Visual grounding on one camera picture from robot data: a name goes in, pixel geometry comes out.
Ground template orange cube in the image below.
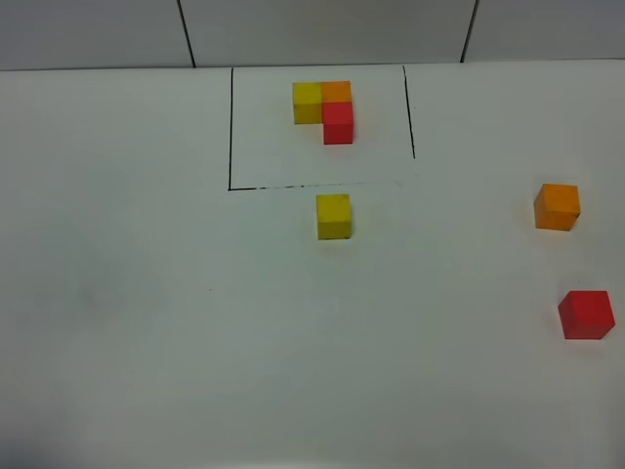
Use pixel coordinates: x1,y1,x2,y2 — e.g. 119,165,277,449
321,81,353,103

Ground template yellow cube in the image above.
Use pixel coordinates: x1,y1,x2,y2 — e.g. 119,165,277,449
292,82,322,125

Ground template red cube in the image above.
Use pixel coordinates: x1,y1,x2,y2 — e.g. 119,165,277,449
322,102,354,145

